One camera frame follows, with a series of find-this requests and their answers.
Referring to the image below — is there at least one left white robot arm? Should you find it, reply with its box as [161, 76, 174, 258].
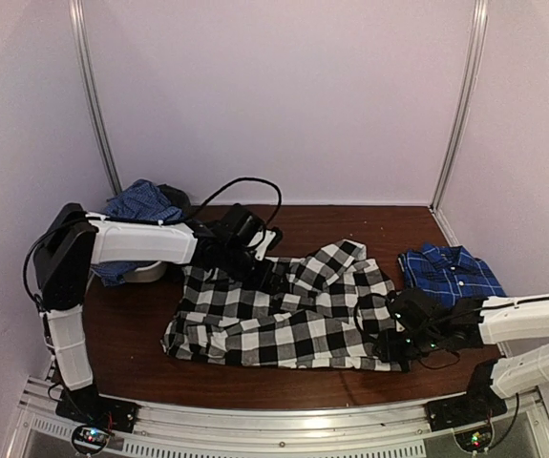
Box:
[24, 203, 283, 424]

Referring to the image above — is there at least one black pinstripe shirt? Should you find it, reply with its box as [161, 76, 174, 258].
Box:
[158, 184, 192, 215]

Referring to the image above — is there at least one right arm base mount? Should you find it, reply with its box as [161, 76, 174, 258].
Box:
[425, 393, 507, 431]

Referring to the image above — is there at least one black white checkered shirt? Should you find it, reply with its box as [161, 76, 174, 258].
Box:
[161, 239, 400, 371]

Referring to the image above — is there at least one left circuit board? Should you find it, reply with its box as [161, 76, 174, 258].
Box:
[71, 425, 111, 452]

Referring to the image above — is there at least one crumpled blue dotted shirt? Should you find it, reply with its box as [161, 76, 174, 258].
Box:
[92, 179, 185, 287]

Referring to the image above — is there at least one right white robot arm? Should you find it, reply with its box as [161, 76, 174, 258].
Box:
[375, 289, 549, 422]

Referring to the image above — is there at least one left aluminium frame post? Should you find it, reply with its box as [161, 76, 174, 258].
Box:
[68, 0, 122, 195]

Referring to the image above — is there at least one aluminium frame post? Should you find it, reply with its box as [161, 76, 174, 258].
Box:
[430, 0, 489, 214]
[68, 0, 122, 195]

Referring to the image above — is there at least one folded blue plaid shirt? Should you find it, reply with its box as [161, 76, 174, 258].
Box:
[397, 243, 506, 308]

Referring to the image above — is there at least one circuit board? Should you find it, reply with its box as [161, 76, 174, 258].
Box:
[71, 425, 111, 452]
[454, 429, 494, 453]

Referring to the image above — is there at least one right aluminium frame post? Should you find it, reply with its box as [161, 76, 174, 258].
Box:
[430, 0, 489, 214]

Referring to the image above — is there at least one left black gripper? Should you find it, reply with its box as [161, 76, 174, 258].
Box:
[221, 242, 289, 296]

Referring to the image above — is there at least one black cable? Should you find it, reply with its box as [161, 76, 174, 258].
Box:
[187, 177, 284, 230]
[353, 294, 394, 344]

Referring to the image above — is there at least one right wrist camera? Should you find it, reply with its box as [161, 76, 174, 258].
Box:
[388, 288, 446, 331]

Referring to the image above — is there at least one right circuit board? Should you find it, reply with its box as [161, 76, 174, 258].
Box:
[454, 429, 494, 453]

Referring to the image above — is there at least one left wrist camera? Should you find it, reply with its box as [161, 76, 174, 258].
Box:
[212, 204, 283, 260]

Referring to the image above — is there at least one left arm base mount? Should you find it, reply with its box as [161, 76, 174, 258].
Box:
[55, 388, 139, 433]

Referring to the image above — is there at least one front aluminium rail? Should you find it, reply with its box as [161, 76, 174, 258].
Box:
[2, 377, 549, 457]

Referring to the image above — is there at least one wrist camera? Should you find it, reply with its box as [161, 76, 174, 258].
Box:
[212, 204, 283, 260]
[388, 288, 446, 331]

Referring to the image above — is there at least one white tray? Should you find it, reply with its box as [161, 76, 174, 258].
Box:
[122, 261, 167, 283]

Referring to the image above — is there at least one right black cable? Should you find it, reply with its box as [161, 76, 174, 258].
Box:
[353, 294, 394, 344]

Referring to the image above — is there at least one left black cable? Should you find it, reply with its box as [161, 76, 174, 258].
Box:
[187, 177, 284, 230]

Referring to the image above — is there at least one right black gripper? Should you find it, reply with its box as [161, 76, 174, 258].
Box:
[372, 329, 441, 364]

